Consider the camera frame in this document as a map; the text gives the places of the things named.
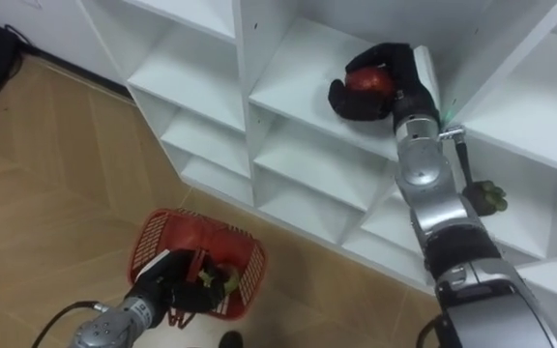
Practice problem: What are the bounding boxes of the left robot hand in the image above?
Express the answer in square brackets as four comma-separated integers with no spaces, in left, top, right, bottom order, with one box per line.
[124,248,234,316]

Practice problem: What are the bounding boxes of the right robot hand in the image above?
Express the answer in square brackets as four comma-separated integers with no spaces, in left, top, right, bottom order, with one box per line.
[328,42,442,135]

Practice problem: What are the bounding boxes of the red apple soft toy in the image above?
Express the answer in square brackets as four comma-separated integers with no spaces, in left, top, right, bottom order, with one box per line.
[344,66,397,102]

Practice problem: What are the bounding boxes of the red plastic basket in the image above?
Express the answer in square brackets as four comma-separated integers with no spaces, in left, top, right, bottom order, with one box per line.
[127,207,268,330]

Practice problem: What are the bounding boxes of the white shelf unit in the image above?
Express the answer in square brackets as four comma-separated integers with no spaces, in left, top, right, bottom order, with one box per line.
[75,0,557,334]

